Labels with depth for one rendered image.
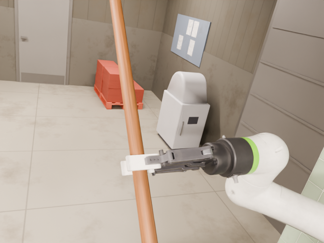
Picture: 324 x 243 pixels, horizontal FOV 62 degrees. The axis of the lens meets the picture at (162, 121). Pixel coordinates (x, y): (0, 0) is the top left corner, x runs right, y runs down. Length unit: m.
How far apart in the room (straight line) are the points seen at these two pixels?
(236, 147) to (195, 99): 3.87
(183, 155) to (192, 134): 4.13
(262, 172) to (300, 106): 2.76
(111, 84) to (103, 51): 1.48
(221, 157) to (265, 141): 0.14
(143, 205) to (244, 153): 0.26
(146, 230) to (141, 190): 0.07
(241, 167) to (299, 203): 0.24
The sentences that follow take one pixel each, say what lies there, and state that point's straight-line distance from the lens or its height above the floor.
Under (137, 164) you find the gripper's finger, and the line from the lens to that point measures 0.54.
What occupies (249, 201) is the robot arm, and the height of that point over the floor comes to 1.83.
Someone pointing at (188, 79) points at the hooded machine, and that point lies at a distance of 4.44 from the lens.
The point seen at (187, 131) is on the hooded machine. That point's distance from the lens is 4.58.
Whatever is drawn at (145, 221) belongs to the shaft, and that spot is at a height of 1.89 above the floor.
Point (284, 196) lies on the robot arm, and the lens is 0.81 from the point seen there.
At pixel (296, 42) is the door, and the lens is 3.62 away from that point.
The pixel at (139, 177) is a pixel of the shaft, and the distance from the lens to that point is 0.54.
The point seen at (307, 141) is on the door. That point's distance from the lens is 3.38.
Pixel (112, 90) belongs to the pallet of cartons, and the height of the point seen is 0.42.
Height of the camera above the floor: 2.26
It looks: 23 degrees down
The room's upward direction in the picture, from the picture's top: 12 degrees clockwise
